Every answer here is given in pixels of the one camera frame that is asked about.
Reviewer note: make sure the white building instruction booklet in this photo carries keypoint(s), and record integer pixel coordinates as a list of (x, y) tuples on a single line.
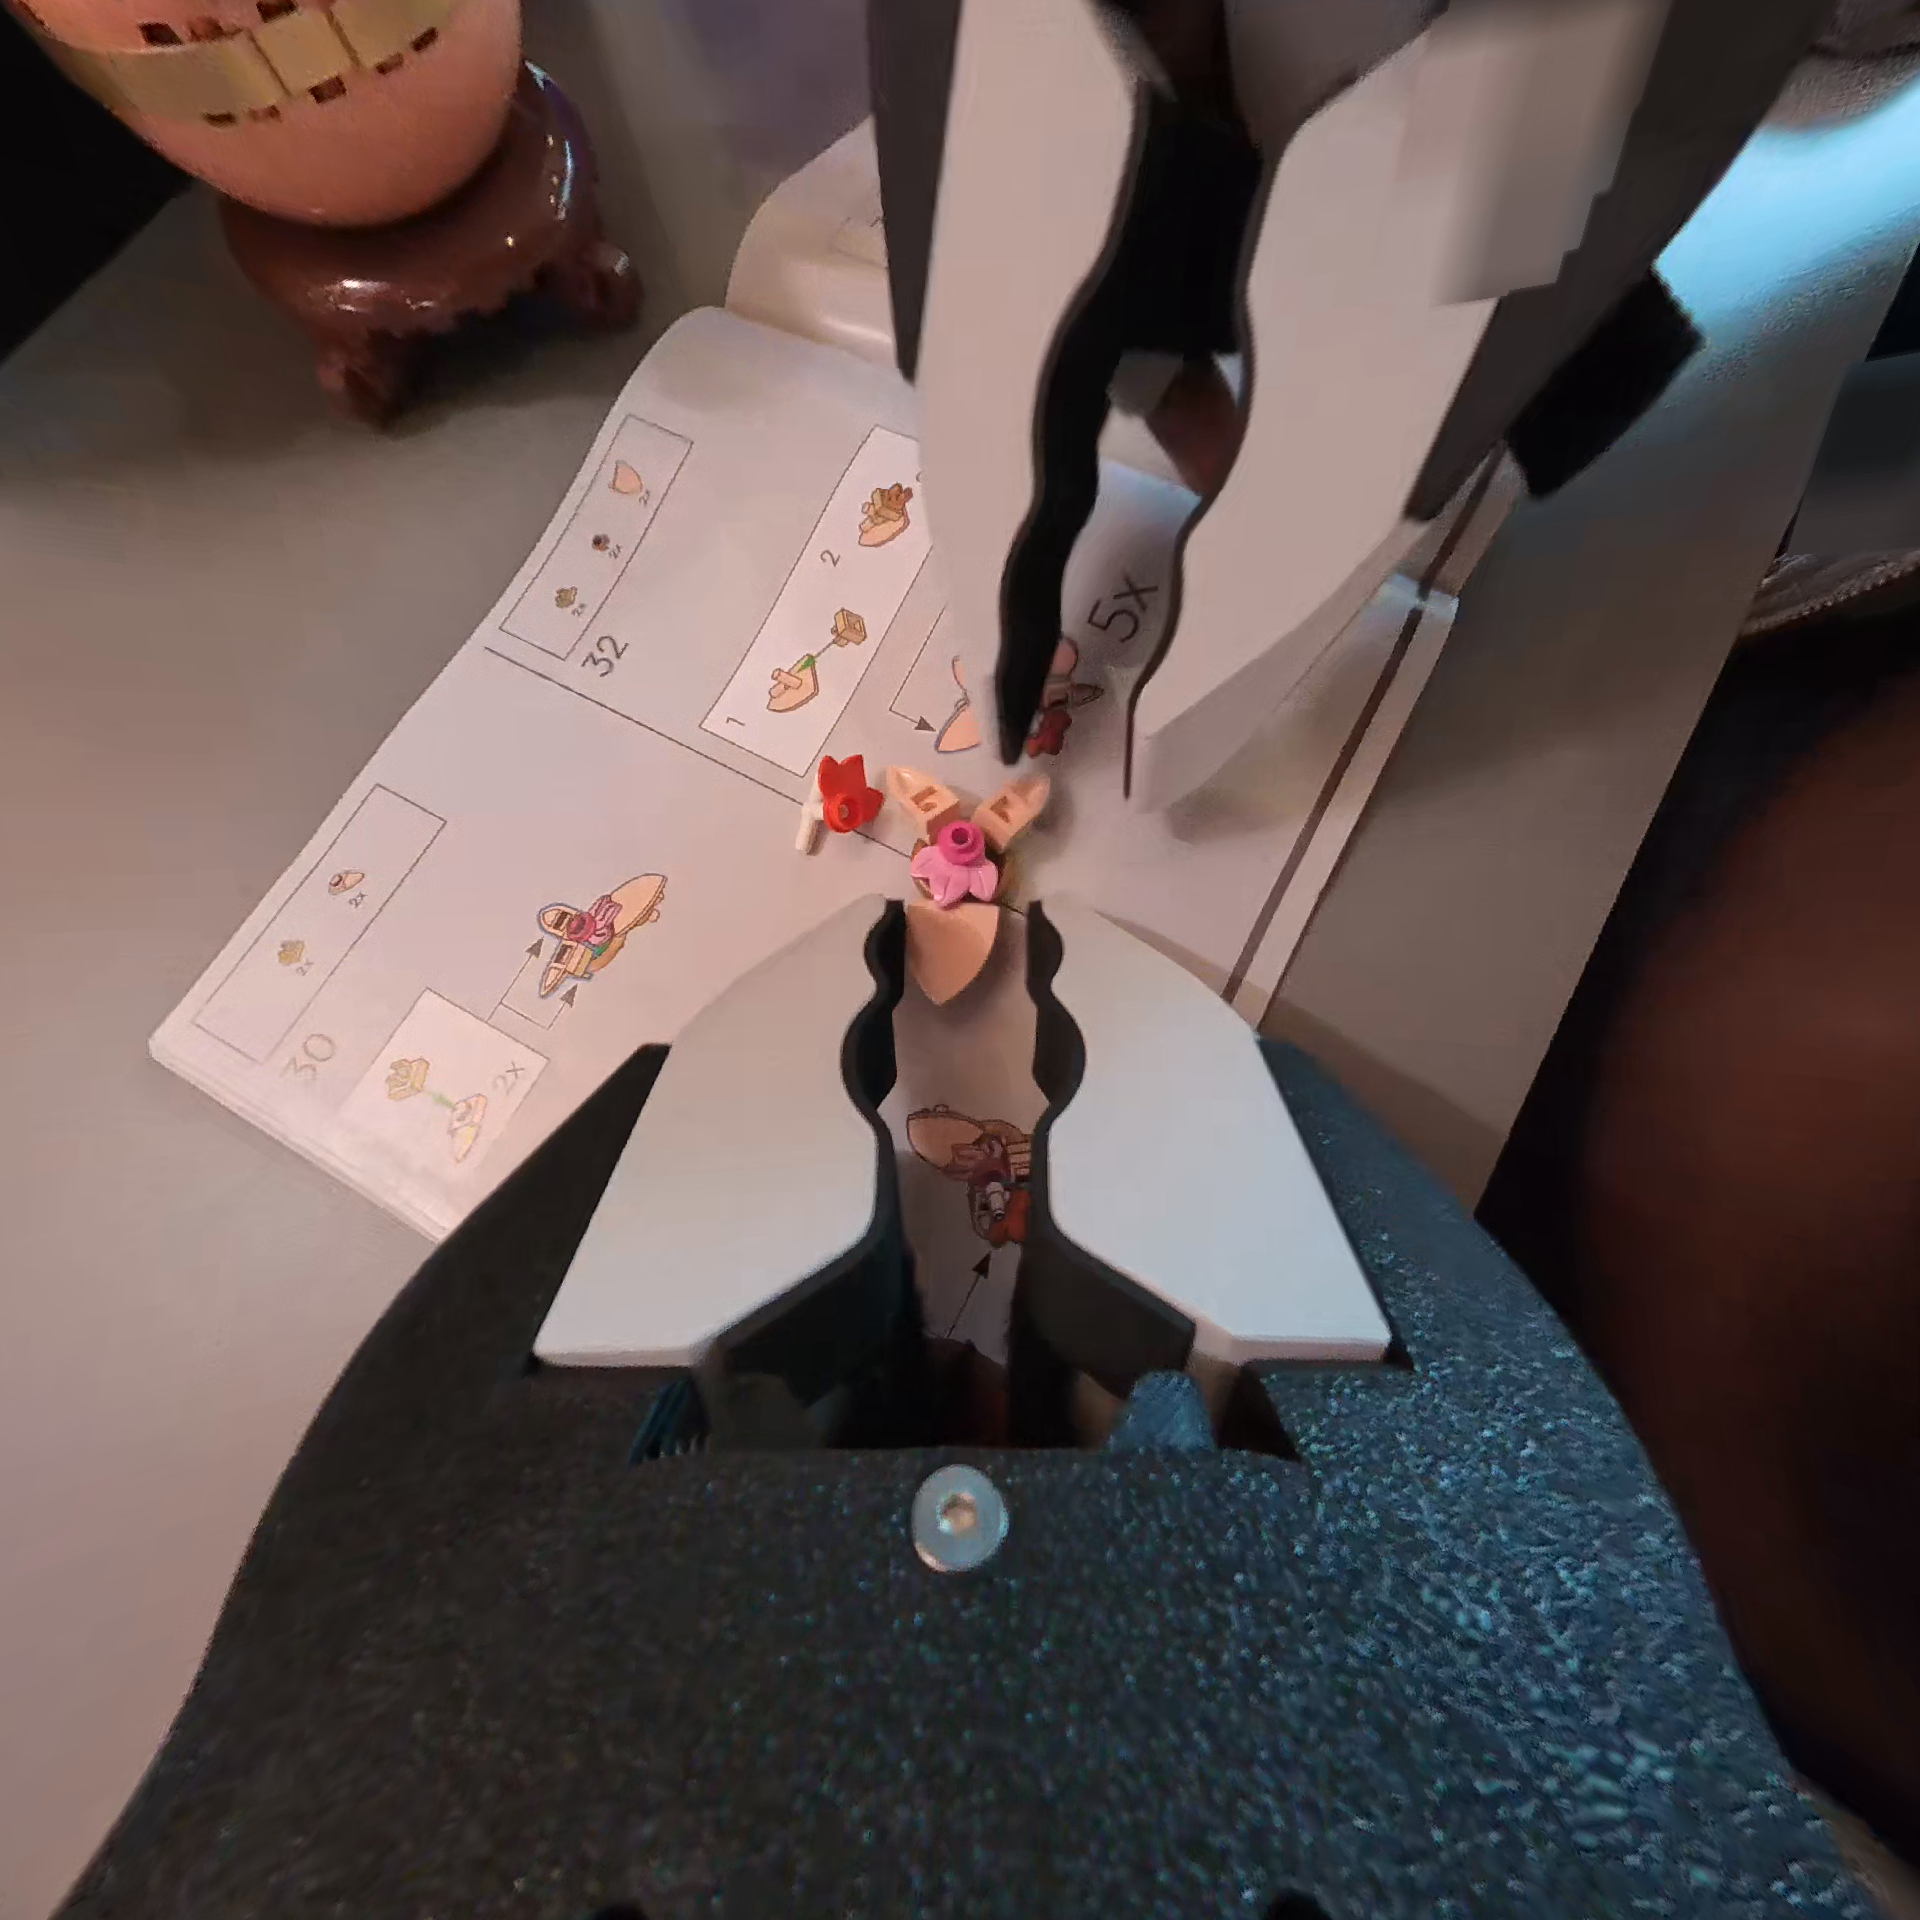
[(602, 780)]

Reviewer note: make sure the person's leg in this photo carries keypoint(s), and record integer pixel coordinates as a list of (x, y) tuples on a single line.
[(1725, 1050)]

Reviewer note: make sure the person's right hand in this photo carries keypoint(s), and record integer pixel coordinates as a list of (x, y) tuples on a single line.
[(1200, 420)]

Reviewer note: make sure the red flower brick white stem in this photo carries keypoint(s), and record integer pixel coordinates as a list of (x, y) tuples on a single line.
[(845, 793)]

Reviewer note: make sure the pink egg ornament gold band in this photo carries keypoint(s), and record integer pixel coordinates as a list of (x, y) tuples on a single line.
[(299, 104)]

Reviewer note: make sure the grey zip jacket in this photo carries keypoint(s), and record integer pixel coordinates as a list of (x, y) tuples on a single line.
[(1846, 593)]

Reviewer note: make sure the brown carved ornament stand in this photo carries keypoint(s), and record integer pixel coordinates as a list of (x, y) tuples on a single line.
[(435, 285)]

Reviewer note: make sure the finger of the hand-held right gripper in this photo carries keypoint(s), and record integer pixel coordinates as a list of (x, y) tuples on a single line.
[(1321, 450), (1005, 300)]

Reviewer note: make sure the black cardboard box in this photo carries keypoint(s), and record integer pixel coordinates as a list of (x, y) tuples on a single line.
[(60, 180)]

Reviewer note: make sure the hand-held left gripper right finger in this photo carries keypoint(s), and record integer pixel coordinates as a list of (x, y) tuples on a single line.
[(1200, 1171)]

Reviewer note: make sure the tan petal assembly pink flower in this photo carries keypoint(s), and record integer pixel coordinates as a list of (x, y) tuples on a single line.
[(948, 945)]

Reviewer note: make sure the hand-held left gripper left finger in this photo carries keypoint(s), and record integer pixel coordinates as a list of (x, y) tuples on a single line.
[(720, 1171)]

